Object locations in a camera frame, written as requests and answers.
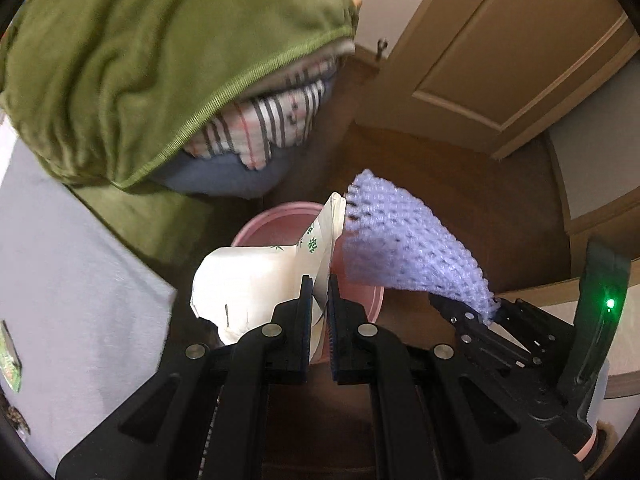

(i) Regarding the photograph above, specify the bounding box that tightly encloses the beige wooden door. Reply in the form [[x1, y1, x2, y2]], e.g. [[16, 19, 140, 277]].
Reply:
[[355, 0, 640, 161]]

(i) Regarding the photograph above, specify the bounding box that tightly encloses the striped white cloth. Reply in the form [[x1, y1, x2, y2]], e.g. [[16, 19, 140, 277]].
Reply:
[[185, 52, 341, 171]]

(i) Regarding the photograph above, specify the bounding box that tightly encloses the green fleece blanket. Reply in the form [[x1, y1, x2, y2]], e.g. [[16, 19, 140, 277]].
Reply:
[[0, 0, 362, 281]]

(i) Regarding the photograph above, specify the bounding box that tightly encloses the purple foam net sleeve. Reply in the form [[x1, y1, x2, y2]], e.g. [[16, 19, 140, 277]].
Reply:
[[340, 170, 501, 321]]

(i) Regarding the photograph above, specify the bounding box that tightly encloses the pink plastic bucket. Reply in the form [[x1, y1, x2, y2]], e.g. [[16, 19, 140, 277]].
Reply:
[[231, 201, 386, 366]]

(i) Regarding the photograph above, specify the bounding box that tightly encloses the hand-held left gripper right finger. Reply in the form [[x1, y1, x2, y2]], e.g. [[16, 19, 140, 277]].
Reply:
[[327, 277, 586, 480]]

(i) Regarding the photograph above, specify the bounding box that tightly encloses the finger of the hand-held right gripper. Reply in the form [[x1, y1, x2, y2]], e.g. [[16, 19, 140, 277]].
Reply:
[[492, 298, 576, 356], [429, 294, 538, 376]]

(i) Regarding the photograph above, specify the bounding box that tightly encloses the green printed packet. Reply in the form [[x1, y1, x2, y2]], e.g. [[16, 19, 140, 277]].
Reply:
[[0, 320, 23, 393]]

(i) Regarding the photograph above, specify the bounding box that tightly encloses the white paper bag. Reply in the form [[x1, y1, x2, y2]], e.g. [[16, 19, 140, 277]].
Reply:
[[190, 192, 347, 366]]

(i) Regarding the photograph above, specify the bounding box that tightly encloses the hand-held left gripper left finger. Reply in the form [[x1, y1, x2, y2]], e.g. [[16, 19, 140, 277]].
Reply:
[[55, 275, 316, 480]]

